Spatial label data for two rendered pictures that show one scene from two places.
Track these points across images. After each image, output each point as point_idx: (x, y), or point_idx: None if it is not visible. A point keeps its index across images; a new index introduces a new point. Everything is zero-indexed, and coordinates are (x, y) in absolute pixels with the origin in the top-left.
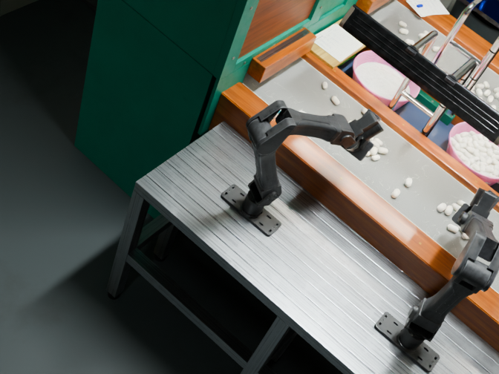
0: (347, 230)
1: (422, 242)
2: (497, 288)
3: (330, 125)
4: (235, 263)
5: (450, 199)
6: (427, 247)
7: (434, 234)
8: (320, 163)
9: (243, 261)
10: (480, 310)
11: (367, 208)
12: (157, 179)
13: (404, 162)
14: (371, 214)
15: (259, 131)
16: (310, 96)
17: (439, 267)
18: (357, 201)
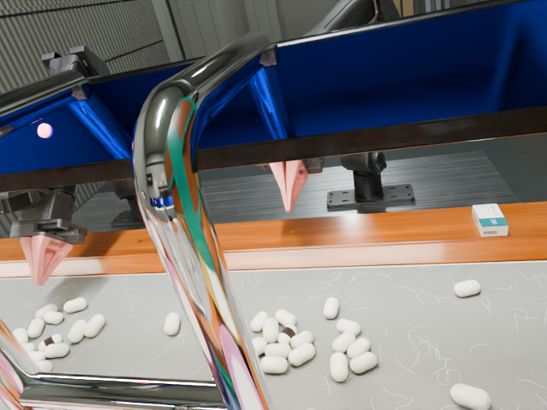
0: None
1: (135, 244)
2: (11, 283)
3: (311, 30)
4: (334, 168)
5: (67, 368)
6: (128, 243)
7: (114, 283)
8: (338, 226)
9: (330, 172)
10: None
11: (230, 227)
12: (474, 160)
13: (191, 377)
14: (222, 225)
15: None
16: (527, 359)
17: (109, 235)
18: (250, 224)
